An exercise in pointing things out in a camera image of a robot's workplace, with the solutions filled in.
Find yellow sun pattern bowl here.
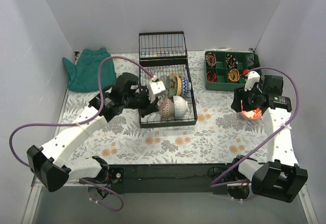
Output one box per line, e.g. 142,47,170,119
176,76,182,96

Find purple cable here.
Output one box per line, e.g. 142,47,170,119
210,67,299,202
9,56,157,212

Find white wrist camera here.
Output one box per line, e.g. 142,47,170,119
147,80,166,99
244,71,260,92

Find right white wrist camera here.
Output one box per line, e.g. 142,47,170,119
244,71,260,92

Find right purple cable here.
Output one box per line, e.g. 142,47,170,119
210,67,299,202

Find yellow coiled band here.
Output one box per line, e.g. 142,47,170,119
228,69,240,83

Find red floral pattern bowl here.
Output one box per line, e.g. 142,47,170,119
241,108,262,120

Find black wire dish rack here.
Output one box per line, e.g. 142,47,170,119
139,31,198,128

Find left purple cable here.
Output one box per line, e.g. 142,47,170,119
9,56,157,212

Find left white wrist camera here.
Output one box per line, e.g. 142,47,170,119
147,80,166,99

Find red black coiled band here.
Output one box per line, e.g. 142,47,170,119
206,52,216,67

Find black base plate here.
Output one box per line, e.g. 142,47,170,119
108,163,231,194

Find blue zigzag red bowl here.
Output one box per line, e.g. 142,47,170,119
180,76,191,97

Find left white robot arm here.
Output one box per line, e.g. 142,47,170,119
27,72,166,192

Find green compartment tray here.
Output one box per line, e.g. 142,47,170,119
204,50,260,92

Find aluminium frame rail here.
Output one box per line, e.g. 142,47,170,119
22,180,318,223

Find orange black coiled band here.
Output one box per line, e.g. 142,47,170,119
206,71,218,83

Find green cloth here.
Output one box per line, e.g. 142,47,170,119
62,47,117,93

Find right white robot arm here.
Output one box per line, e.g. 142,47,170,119
230,71,308,203

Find green celadon bowl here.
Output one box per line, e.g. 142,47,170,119
165,75,177,99

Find dark patterned bowl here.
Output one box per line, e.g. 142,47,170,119
159,97,175,119

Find black pink coiled band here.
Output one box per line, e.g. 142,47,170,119
226,54,238,68

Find plain white bowl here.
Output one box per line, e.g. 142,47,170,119
173,96,188,119

